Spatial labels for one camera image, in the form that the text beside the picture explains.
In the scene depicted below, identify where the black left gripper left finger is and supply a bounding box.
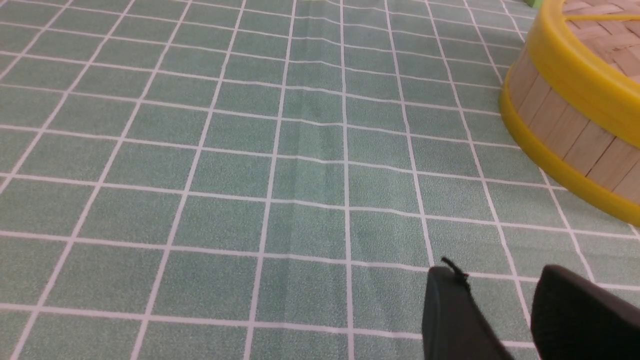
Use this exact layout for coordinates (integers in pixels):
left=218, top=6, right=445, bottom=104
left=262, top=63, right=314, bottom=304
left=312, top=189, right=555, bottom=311
left=422, top=257, right=514, bottom=360

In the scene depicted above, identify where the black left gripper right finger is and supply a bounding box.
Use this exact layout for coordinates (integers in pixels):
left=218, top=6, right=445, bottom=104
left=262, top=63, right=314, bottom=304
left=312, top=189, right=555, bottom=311
left=530, top=264, right=640, bottom=360

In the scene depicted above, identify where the yellow bamboo steamer basket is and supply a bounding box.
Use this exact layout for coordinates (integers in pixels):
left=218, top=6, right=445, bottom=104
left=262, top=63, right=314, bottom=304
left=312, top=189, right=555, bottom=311
left=499, top=48, right=640, bottom=226

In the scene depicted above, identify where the green checkered tablecloth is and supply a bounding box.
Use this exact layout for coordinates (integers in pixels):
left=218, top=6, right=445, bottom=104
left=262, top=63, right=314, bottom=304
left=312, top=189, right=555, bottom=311
left=0, top=0, right=639, bottom=360

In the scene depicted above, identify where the green cube block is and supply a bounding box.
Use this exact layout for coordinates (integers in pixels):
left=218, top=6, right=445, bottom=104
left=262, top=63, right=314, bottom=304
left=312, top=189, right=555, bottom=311
left=523, top=0, right=543, bottom=9

